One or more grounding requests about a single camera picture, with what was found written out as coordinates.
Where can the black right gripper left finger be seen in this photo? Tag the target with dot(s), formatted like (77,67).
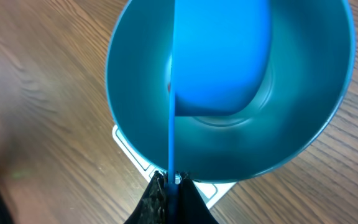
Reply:
(152,206)

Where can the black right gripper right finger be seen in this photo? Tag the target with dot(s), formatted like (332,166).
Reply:
(191,208)

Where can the blue plastic measuring scoop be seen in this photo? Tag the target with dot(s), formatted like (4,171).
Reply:
(220,51)

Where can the teal blue bowl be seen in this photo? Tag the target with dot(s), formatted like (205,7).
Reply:
(312,53)

